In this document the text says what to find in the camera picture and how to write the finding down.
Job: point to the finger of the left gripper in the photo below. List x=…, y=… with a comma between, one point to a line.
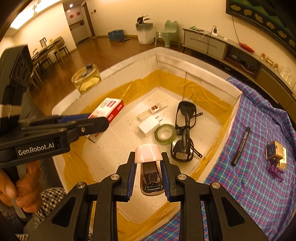
x=67, y=136
x=57, y=121

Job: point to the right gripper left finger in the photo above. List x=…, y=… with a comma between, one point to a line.
x=70, y=219

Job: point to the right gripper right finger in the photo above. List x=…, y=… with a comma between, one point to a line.
x=206, y=207

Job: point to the white pink stapler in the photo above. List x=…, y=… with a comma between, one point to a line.
x=148, y=156

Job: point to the black marker pen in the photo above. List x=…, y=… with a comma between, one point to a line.
x=241, y=147

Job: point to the green tape roll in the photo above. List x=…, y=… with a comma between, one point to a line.
x=165, y=134

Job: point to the white power adapter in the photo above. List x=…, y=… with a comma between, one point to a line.
x=148, y=126

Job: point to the left hand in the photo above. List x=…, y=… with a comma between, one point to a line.
x=27, y=190

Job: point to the wooden dining table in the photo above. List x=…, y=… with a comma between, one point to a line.
x=57, y=46

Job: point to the yellow glass jar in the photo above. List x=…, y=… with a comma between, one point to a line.
x=86, y=78

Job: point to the black sunglasses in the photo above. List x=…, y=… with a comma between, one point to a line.
x=182, y=148

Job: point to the plaid blue pink cloth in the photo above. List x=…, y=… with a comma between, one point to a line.
x=269, y=202

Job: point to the gold cube box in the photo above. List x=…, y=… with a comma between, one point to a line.
x=274, y=151

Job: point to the white tissue pack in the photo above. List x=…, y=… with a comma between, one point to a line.
x=282, y=163

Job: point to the white cardboard storage box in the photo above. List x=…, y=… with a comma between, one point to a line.
x=150, y=85

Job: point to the blue crate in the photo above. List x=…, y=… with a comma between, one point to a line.
x=116, y=35

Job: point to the white planter with plant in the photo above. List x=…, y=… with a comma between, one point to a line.
x=145, y=31

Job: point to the green plastic chair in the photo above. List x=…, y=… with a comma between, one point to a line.
x=170, y=32

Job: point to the long tv cabinet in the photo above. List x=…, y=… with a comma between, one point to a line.
x=249, y=65

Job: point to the clear glass jars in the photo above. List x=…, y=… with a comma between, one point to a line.
x=287, y=76

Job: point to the gold ornaments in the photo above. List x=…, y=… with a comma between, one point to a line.
x=269, y=61

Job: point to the red dish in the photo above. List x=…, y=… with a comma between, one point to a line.
x=246, y=47

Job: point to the white charger with cable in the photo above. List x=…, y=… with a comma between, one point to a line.
x=214, y=31

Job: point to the dark wall painting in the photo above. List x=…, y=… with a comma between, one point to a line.
x=276, y=18

